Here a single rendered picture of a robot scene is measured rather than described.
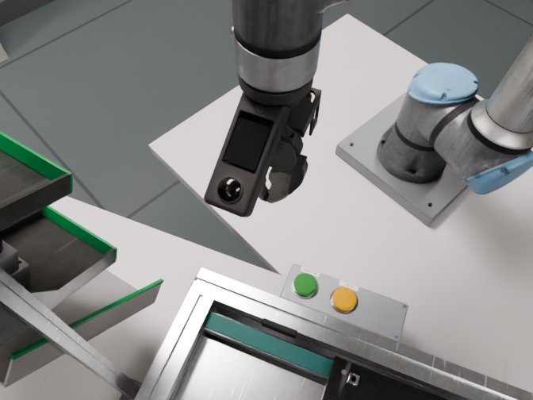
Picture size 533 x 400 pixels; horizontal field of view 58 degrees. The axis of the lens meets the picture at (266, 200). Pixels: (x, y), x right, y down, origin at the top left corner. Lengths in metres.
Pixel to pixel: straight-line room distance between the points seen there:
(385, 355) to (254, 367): 0.21
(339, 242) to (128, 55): 1.97
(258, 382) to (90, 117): 1.86
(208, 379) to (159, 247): 0.30
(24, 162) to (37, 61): 2.34
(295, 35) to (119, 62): 2.35
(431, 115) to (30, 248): 0.69
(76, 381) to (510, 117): 0.85
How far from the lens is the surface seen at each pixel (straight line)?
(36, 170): 0.53
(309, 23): 0.39
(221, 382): 0.84
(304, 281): 0.83
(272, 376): 0.84
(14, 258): 0.57
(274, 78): 0.42
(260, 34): 0.39
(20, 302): 0.49
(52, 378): 0.97
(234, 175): 0.45
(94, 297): 0.79
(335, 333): 0.83
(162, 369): 0.81
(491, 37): 3.01
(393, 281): 0.98
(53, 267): 0.63
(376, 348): 0.83
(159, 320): 0.94
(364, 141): 1.11
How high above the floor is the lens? 1.74
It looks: 58 degrees down
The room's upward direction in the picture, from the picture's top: straight up
